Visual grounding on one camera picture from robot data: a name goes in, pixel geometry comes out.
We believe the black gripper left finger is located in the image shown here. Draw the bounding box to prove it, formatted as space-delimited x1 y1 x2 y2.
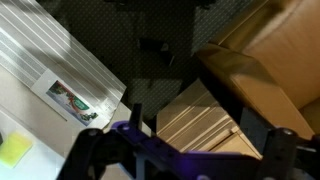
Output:
57 128 134 180

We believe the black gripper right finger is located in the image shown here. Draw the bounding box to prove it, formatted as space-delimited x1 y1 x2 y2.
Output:
256 128 320 180

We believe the light wooden nightstand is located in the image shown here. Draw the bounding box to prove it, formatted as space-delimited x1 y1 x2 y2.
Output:
156 80 261 159

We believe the yellow sponge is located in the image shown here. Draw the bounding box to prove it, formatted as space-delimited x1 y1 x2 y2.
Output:
0 132 33 168

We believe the tan leather armchair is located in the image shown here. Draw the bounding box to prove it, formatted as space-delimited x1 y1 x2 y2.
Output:
197 0 320 139

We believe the white wall air conditioner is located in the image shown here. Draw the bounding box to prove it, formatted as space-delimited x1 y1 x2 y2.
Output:
0 0 126 129

